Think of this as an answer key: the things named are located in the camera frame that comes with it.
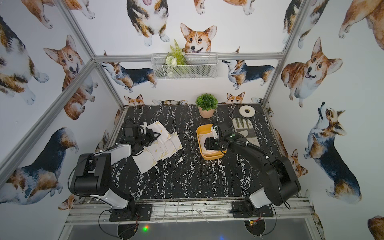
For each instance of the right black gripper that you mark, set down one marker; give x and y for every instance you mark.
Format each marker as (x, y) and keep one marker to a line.
(209, 144)

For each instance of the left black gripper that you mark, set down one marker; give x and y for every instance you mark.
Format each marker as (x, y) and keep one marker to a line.
(147, 135)

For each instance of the yellow plastic storage box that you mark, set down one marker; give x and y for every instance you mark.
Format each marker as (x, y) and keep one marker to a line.
(205, 129)

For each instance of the stack of stationery paper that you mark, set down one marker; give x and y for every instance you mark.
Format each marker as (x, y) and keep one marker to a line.
(208, 145)

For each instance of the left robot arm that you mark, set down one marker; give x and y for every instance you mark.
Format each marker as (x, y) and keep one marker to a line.
(92, 176)

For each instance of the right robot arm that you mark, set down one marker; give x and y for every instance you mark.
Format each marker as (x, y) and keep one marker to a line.
(277, 176)

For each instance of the white tape roll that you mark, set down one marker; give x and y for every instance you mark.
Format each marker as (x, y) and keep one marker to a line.
(247, 111)

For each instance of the potted green plant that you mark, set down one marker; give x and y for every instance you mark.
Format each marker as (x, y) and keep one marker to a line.
(207, 105)

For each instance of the artificial fern with flower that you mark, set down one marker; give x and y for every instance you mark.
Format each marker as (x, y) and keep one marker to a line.
(176, 61)

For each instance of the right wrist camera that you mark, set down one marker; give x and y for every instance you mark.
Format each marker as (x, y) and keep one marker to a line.
(214, 132)

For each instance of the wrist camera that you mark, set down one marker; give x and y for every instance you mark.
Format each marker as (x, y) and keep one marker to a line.
(144, 126)
(214, 132)

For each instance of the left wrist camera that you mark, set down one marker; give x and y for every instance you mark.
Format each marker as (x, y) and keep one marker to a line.
(144, 126)

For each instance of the white wire wall basket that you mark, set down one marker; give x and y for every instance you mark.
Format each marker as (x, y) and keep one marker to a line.
(188, 66)

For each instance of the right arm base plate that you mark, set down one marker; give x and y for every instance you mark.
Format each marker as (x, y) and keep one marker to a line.
(244, 209)

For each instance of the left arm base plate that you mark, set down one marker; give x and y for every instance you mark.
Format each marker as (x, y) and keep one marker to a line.
(141, 212)

